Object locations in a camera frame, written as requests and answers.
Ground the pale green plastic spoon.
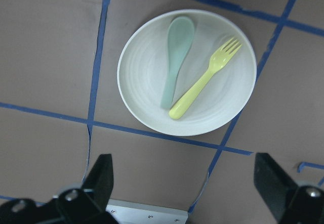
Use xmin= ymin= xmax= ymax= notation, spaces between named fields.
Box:
xmin=160 ymin=16 xmax=195 ymax=109

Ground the white round plate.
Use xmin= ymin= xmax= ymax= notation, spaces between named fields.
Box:
xmin=117 ymin=9 xmax=257 ymax=136

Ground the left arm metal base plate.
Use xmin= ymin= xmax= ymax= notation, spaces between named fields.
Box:
xmin=106 ymin=199 xmax=188 ymax=224

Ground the yellow plastic fork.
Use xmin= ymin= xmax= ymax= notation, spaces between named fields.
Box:
xmin=169 ymin=37 xmax=242 ymax=120

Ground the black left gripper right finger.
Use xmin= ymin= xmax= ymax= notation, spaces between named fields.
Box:
xmin=254 ymin=153 xmax=323 ymax=224

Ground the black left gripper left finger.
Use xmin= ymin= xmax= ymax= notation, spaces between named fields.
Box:
xmin=1 ymin=154 xmax=118 ymax=223

